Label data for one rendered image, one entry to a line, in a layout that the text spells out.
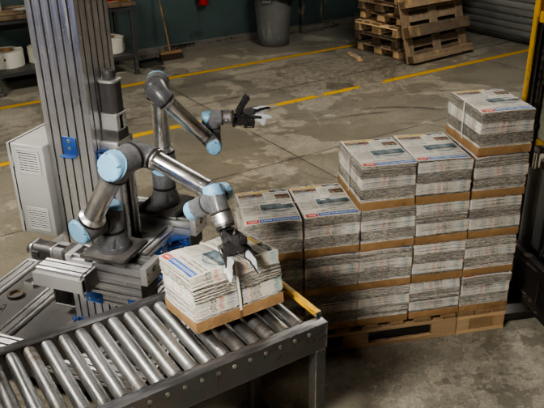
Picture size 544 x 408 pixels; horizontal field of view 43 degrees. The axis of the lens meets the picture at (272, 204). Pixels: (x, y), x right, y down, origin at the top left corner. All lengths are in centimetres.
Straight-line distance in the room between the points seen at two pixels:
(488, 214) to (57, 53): 223
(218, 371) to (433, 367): 161
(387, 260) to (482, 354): 76
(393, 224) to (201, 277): 134
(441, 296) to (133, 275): 167
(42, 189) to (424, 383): 211
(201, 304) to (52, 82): 128
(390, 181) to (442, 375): 105
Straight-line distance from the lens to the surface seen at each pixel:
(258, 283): 264
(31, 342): 277
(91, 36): 319
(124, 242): 319
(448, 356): 391
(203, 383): 251
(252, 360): 257
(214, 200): 251
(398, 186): 346
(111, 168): 275
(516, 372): 389
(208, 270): 252
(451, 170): 354
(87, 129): 323
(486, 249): 385
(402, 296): 379
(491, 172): 364
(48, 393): 252
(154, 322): 275
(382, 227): 354
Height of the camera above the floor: 237
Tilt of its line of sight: 26 degrees down
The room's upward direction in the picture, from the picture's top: 1 degrees counter-clockwise
